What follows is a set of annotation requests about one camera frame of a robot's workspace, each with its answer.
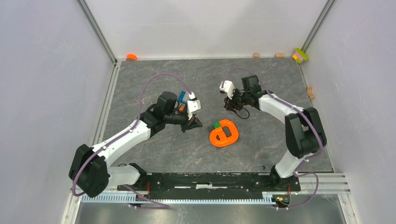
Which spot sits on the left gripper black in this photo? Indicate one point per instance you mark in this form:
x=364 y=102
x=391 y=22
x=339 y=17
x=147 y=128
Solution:
x=193 y=122

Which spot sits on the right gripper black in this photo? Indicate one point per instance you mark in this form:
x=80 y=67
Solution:
x=231 y=104

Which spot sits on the black cable loop lock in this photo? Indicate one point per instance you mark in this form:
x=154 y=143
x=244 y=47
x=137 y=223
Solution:
x=243 y=113

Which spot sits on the orange black padlock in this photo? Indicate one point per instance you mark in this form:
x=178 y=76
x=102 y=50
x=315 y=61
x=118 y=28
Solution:
x=182 y=108

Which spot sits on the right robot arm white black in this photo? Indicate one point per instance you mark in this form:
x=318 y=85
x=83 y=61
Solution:
x=304 y=133

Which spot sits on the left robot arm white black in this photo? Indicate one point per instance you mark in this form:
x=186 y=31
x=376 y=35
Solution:
x=91 y=170

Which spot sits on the green toy brick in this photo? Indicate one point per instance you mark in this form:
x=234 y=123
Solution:
x=217 y=125

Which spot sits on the blue grey toy brick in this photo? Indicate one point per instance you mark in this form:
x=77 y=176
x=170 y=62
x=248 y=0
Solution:
x=183 y=97

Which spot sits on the wooden block right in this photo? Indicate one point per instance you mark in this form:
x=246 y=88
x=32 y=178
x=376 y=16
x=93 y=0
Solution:
x=279 y=55

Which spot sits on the wooden arch piece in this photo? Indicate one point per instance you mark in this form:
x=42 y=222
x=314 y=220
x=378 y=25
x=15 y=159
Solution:
x=309 y=91

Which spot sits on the green pink brick stack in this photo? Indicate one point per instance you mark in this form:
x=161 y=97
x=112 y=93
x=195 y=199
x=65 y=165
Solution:
x=299 y=56

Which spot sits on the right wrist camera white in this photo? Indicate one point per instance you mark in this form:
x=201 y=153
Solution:
x=227 y=87

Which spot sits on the orange ring toy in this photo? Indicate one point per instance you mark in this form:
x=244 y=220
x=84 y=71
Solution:
x=224 y=136

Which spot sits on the white toothed cable duct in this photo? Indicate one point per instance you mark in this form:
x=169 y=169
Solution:
x=132 y=198

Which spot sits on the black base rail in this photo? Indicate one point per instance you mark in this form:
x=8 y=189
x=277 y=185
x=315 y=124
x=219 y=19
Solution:
x=213 y=185

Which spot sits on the orange cap at wall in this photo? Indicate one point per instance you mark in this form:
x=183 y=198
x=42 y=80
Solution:
x=131 y=57

